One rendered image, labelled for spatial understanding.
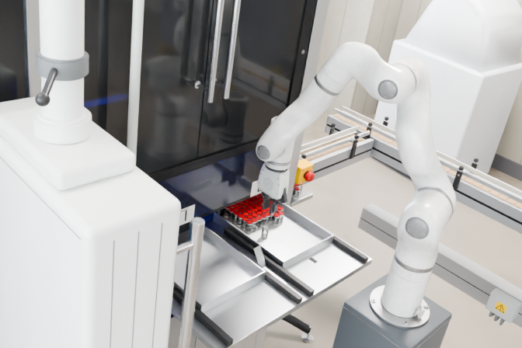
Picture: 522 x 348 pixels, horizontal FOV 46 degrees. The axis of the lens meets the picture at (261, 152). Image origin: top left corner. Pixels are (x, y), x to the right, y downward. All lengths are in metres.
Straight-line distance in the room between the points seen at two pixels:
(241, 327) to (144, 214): 0.85
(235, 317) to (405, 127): 0.72
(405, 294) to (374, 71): 0.69
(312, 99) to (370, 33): 3.41
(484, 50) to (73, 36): 3.43
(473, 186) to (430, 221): 1.02
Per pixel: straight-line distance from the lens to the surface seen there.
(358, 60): 1.70
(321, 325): 3.18
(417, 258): 1.84
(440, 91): 4.35
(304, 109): 1.81
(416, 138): 1.70
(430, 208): 1.72
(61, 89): 1.08
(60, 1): 1.03
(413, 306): 1.96
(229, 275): 1.95
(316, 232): 2.20
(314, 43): 2.06
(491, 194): 2.70
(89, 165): 1.05
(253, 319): 1.82
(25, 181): 1.12
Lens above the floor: 2.10
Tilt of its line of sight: 27 degrees down
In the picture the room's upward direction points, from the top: 9 degrees clockwise
